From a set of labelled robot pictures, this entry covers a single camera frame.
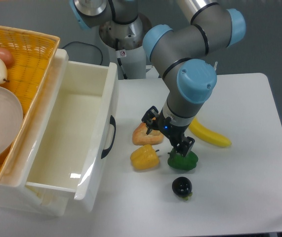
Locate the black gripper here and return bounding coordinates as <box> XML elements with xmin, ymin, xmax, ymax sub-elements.
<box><xmin>141</xmin><ymin>106</ymin><xmax>195</xmax><ymax>157</ymax></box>

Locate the yellow bell pepper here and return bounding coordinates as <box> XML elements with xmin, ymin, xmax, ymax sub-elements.
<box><xmin>130</xmin><ymin>144</ymin><xmax>160</xmax><ymax>170</ymax></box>

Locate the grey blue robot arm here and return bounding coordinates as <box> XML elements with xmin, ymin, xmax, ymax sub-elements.
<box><xmin>70</xmin><ymin>0</ymin><xmax>246</xmax><ymax>156</ymax></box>

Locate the green bell pepper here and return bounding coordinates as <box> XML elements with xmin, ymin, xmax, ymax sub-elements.
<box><xmin>167</xmin><ymin>149</ymin><xmax>199</xmax><ymax>171</ymax></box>

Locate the orange bread pastry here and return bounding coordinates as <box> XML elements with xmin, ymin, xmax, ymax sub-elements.
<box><xmin>132</xmin><ymin>122</ymin><xmax>164</xmax><ymax>146</ymax></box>

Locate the yellow banana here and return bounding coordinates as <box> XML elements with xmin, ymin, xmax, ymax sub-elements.
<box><xmin>188</xmin><ymin>118</ymin><xmax>232</xmax><ymax>148</ymax></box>

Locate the dark purple eggplant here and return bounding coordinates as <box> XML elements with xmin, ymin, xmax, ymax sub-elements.
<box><xmin>171</xmin><ymin>177</ymin><xmax>193</xmax><ymax>200</ymax></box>

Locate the white plastic drawer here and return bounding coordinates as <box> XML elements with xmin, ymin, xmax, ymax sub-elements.
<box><xmin>37</xmin><ymin>62</ymin><xmax>118</xmax><ymax>212</ymax></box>

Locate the yellow woven basket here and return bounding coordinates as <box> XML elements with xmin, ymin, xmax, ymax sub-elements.
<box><xmin>0</xmin><ymin>26</ymin><xmax>60</xmax><ymax>180</ymax></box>

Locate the black drawer handle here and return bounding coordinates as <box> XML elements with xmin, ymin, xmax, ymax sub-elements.
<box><xmin>101</xmin><ymin>115</ymin><xmax>117</xmax><ymax>159</ymax></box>

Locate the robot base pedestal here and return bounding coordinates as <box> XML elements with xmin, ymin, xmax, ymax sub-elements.
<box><xmin>99</xmin><ymin>13</ymin><xmax>152</xmax><ymax>79</ymax></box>

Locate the black cable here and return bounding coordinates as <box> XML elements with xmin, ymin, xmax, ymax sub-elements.
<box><xmin>61</xmin><ymin>41</ymin><xmax>104</xmax><ymax>66</ymax></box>

